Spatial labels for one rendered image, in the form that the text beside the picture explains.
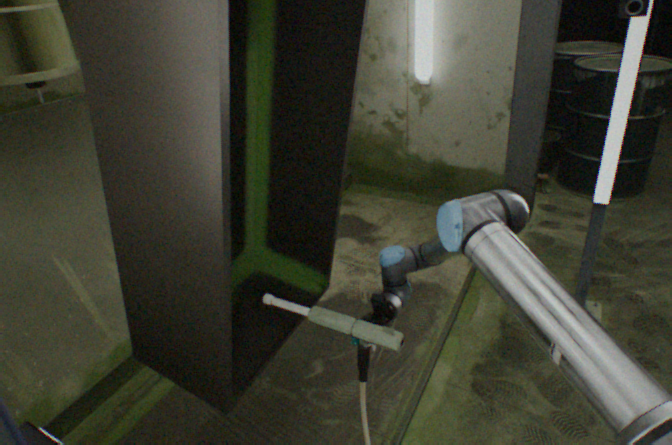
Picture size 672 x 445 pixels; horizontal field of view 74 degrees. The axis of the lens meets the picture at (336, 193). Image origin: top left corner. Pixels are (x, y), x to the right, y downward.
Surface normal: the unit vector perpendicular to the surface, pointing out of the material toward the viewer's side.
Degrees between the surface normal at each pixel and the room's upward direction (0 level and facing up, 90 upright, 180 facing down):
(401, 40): 90
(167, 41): 90
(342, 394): 0
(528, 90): 90
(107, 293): 57
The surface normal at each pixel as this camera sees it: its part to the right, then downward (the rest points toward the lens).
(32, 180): 0.69, -0.36
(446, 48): -0.48, 0.41
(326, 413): -0.07, -0.90
